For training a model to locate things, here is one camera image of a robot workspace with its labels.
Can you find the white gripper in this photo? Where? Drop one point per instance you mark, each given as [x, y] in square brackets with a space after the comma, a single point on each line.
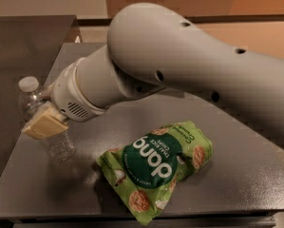
[66, 94]

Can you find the clear plastic water bottle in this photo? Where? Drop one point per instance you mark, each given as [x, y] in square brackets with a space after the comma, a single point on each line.
[44, 122]

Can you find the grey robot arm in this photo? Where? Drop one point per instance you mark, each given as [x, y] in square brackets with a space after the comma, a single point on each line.
[150, 47]

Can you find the green Dang rice chips bag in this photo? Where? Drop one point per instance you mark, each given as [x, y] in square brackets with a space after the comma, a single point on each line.
[144, 173]

